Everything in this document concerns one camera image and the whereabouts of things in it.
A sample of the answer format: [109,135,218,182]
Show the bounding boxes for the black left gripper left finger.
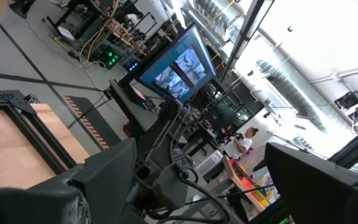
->
[0,138,138,224]

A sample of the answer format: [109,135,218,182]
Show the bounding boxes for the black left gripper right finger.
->
[264,142,358,224]

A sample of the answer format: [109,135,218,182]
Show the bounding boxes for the black rig support beam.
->
[328,121,358,169]

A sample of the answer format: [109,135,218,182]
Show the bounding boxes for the black orange striped mat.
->
[63,95,122,151]

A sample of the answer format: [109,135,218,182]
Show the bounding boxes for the wooden table colourful bins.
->
[224,154,281,218]

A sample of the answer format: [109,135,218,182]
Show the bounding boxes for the person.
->
[228,126,260,160]

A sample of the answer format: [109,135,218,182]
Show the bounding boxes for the grey workbench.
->
[109,79,160,138]

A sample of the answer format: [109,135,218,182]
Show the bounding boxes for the silver electronics box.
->
[195,150,224,177]

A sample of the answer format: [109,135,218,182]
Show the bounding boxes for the black box blue lights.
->
[123,58,140,73]

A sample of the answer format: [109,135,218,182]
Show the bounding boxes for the black box green lights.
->
[99,46,122,70]

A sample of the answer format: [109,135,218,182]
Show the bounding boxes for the large display monitor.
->
[137,24,218,105]

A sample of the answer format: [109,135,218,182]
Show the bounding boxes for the wooden background workbench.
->
[45,0,155,63]

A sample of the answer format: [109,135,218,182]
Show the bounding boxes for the black ceiling beam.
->
[221,0,275,82]

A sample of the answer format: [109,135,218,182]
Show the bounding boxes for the black aluminium table frame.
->
[0,90,79,175]

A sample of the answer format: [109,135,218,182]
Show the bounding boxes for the silver ventilation duct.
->
[255,58,328,133]

